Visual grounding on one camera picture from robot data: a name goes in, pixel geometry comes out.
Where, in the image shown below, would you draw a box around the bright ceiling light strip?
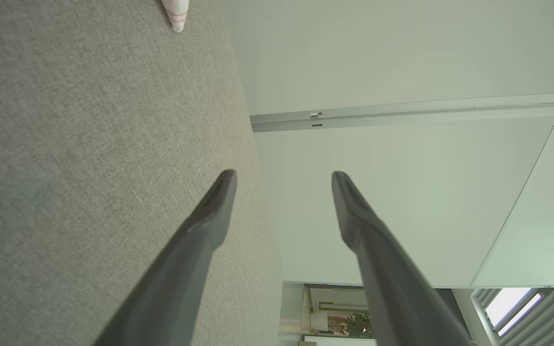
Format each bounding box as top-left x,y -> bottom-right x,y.
485,287 -> 544,337

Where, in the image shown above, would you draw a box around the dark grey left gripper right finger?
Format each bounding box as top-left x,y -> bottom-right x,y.
331,171 -> 475,346

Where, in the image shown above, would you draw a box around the grey fabric sofa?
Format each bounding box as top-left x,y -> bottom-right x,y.
0,0 -> 287,346

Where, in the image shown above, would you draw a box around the green potted plant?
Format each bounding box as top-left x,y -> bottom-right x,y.
346,311 -> 375,338

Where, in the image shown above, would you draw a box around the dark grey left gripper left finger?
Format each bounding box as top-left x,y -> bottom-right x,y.
93,169 -> 237,346

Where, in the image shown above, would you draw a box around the red shorts with white stripe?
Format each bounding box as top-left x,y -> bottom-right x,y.
161,0 -> 190,33

